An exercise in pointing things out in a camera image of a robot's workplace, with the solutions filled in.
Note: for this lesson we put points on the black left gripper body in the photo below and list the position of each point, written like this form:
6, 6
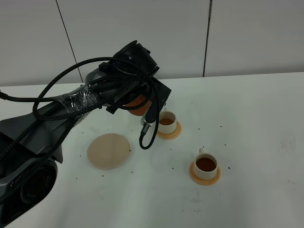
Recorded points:
132, 95

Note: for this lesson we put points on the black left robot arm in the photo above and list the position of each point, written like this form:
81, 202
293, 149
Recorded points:
30, 145

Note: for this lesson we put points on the beige round teapot coaster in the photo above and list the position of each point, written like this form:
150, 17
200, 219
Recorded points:
108, 151

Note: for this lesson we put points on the far white teacup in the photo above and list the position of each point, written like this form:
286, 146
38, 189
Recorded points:
167, 122

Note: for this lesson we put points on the white teacup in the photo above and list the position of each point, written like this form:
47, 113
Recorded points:
205, 166
167, 122

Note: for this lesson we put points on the far orange saucer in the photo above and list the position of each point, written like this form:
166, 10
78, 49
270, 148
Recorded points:
172, 135

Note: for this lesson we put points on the orange saucer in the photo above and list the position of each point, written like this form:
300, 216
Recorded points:
172, 135
201, 181

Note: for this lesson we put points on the near white teacup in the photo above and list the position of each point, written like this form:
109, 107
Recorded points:
205, 166

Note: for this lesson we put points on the near orange saucer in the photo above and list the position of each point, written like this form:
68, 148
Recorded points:
201, 181

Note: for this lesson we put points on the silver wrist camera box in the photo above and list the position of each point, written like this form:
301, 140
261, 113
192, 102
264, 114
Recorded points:
157, 100

